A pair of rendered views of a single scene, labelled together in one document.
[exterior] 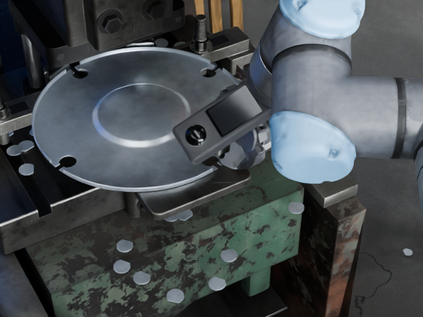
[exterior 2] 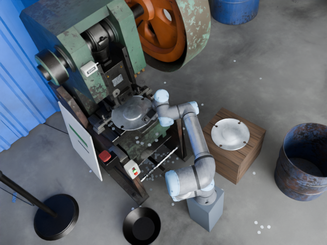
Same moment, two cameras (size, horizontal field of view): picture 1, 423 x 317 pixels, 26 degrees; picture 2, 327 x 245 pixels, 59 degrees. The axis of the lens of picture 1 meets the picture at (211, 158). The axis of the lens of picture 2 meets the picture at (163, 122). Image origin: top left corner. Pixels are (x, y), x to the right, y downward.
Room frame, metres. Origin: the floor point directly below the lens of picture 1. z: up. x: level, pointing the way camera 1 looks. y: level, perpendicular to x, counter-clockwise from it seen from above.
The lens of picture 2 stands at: (-0.31, -0.02, 2.26)
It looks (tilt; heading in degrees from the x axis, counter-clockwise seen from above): 54 degrees down; 357
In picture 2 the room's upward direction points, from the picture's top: 14 degrees counter-clockwise
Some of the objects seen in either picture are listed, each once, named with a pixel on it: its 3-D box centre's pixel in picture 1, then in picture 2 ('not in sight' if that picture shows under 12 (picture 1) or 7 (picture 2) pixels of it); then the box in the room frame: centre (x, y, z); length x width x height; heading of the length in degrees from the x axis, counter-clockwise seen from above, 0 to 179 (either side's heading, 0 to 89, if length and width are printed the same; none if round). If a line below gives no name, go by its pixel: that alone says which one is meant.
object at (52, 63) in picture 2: not in sight; (56, 65); (0.94, 0.38, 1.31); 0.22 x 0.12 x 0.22; 30
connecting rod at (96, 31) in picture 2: not in sight; (98, 47); (1.04, 0.15, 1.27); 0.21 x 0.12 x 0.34; 30
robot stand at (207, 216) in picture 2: not in sight; (205, 205); (0.37, -0.21, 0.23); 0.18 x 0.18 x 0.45; 36
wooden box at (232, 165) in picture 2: not in sight; (229, 145); (0.81, -0.57, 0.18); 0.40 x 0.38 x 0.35; 35
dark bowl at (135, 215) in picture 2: not in sight; (142, 227); (0.42, 0.29, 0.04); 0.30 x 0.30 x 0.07
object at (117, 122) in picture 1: (141, 113); (132, 112); (0.93, 0.09, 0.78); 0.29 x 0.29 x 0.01
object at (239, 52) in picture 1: (206, 43); (139, 91); (1.12, 0.01, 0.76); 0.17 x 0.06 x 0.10; 120
